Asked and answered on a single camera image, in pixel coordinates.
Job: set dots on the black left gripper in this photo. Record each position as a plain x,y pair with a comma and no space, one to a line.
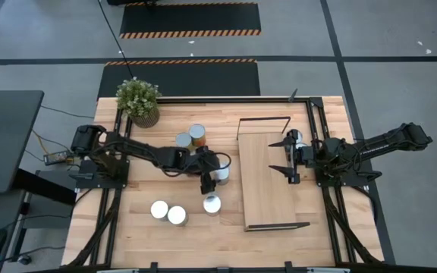
203,161

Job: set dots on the artificial plant in ribbed pot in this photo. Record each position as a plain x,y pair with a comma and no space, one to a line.
137,98

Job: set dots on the green-label tin can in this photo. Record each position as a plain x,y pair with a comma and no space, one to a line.
222,175

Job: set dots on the wooden shelf with black legs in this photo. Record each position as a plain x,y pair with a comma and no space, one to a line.
264,182

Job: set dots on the orange corn tin can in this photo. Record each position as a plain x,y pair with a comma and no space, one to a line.
212,204

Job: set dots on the black hazard-striped floor mat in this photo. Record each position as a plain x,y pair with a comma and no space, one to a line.
188,77
188,17

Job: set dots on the black desk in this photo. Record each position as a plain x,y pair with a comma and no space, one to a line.
6,144

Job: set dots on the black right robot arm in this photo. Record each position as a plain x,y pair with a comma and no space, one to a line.
378,146

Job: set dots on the orange-label tin can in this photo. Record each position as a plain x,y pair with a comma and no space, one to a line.
197,131

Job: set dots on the black desk leg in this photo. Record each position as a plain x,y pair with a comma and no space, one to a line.
44,186

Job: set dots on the orange tin can Pi print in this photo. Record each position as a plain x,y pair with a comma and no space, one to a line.
177,215

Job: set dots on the black power adapter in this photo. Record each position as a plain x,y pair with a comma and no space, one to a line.
56,157

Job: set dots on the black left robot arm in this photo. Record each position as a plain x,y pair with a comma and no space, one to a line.
135,148

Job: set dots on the green oranges tin can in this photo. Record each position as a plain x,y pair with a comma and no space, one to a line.
159,209
183,139

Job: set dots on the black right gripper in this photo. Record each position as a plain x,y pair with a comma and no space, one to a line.
305,155

